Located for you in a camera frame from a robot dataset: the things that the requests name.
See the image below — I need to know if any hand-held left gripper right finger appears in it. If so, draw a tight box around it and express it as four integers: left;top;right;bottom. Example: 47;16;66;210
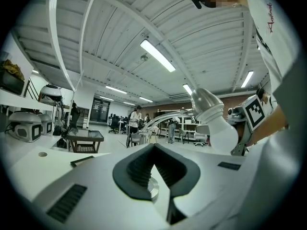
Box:
154;143;247;230

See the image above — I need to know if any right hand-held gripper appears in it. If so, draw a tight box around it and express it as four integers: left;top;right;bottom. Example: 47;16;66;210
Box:
227;94;266;156

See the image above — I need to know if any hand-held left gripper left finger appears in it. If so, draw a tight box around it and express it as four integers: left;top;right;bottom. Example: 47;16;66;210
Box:
32;143;168;230

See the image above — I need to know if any silver metal stand device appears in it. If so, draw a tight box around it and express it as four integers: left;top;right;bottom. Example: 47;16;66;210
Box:
138;87;239;205

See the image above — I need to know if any person's right forearm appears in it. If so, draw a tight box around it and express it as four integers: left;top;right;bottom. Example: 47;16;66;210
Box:
249;103;290;148

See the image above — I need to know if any dark wooden side table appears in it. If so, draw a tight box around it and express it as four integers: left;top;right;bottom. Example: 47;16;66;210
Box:
66;128;105;154

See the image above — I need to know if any white table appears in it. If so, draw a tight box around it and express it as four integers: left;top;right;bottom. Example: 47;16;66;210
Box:
6;142;154;201

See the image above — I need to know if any person's white shirt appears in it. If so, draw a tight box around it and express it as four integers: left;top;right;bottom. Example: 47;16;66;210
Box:
243;0;304;138

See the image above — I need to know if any black office chair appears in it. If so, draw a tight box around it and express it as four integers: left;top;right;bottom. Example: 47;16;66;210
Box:
107;116;120;135

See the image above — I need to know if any long white workbench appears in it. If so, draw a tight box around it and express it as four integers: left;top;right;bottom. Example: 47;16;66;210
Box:
0;129;65;158

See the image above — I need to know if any white domed device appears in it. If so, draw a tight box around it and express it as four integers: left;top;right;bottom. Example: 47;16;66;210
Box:
38;84;63;105

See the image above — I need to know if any black bag with yellow cloth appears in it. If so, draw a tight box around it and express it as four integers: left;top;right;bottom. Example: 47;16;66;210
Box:
0;58;26;95

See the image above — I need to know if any black head-worn camera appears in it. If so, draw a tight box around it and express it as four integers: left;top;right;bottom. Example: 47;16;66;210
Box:
187;0;203;10

